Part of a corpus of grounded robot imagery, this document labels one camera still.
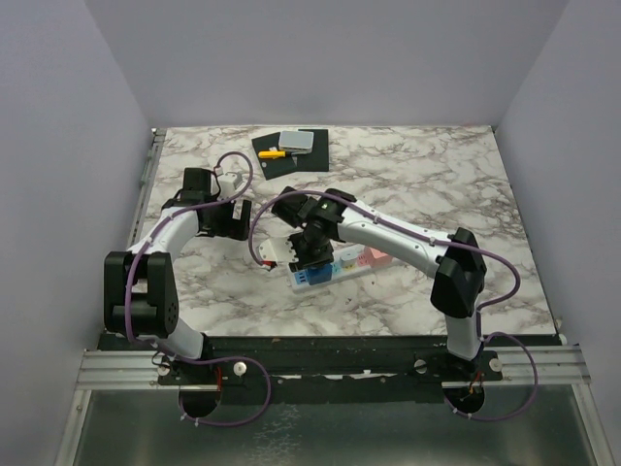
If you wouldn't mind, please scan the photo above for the dark blue cube socket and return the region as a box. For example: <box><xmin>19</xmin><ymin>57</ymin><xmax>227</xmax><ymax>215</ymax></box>
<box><xmin>307</xmin><ymin>263</ymin><xmax>334</xmax><ymax>286</ymax></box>

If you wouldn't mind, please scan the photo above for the white plug adapter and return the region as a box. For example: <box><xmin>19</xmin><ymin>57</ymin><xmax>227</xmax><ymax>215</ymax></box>
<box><xmin>340</xmin><ymin>247</ymin><xmax>361</xmax><ymax>270</ymax></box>

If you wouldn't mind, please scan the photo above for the white multicolour power strip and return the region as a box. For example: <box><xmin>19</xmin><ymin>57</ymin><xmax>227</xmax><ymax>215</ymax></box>
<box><xmin>287</xmin><ymin>245</ymin><xmax>399</xmax><ymax>293</ymax></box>

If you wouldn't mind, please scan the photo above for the pink cube socket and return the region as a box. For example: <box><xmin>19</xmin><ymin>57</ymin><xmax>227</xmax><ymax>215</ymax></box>
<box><xmin>364</xmin><ymin>247</ymin><xmax>393</xmax><ymax>268</ymax></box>

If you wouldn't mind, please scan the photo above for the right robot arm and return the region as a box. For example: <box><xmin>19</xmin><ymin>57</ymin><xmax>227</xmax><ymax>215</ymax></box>
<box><xmin>258</xmin><ymin>187</ymin><xmax>486</xmax><ymax>380</ymax></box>

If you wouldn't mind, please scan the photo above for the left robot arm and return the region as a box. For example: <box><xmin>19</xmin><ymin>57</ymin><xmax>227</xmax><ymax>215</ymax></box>
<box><xmin>104</xmin><ymin>167</ymin><xmax>251</xmax><ymax>383</ymax></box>

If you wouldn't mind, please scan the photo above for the black foam mat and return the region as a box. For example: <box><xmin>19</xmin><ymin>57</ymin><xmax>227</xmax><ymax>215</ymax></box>
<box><xmin>251</xmin><ymin>128</ymin><xmax>330</xmax><ymax>180</ymax></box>

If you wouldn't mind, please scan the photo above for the yellow utility knife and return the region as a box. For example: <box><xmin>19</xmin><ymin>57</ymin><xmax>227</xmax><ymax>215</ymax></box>
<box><xmin>258</xmin><ymin>150</ymin><xmax>287</xmax><ymax>160</ymax></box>

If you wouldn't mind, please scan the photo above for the grey white box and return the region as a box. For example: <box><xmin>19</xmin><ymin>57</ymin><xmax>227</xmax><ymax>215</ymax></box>
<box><xmin>278</xmin><ymin>130</ymin><xmax>314</xmax><ymax>154</ymax></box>

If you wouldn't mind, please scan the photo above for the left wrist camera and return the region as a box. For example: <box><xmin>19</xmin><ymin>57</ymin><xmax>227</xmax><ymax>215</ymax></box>
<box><xmin>214</xmin><ymin>167</ymin><xmax>244</xmax><ymax>200</ymax></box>

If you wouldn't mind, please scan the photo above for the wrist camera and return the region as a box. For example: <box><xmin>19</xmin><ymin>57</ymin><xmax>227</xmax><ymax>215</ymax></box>
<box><xmin>258</xmin><ymin>238</ymin><xmax>297</xmax><ymax>267</ymax></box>
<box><xmin>214</xmin><ymin>167</ymin><xmax>244</xmax><ymax>200</ymax></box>

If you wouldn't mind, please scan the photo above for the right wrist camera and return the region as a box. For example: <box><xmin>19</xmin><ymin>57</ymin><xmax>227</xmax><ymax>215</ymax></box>
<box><xmin>258</xmin><ymin>238</ymin><xmax>297</xmax><ymax>267</ymax></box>

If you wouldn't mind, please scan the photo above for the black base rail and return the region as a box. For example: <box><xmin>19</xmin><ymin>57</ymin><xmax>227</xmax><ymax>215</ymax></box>
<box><xmin>96</xmin><ymin>336</ymin><xmax>495</xmax><ymax>415</ymax></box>

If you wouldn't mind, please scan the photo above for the aluminium frame rail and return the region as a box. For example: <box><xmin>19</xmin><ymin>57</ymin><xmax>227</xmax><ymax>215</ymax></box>
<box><xmin>77</xmin><ymin>346</ymin><xmax>591</xmax><ymax>391</ymax></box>

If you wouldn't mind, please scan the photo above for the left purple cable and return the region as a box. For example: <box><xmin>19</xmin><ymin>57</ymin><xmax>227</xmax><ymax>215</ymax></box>
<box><xmin>123</xmin><ymin>151</ymin><xmax>273</xmax><ymax>429</ymax></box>

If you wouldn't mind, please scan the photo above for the purple cable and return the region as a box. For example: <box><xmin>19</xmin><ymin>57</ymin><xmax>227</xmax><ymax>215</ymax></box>
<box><xmin>123</xmin><ymin>151</ymin><xmax>273</xmax><ymax>429</ymax></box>
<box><xmin>246</xmin><ymin>188</ymin><xmax>539</xmax><ymax>423</ymax></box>

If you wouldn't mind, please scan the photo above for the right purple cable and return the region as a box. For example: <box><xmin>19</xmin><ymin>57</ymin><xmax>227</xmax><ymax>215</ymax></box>
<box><xmin>246</xmin><ymin>188</ymin><xmax>539</xmax><ymax>423</ymax></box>

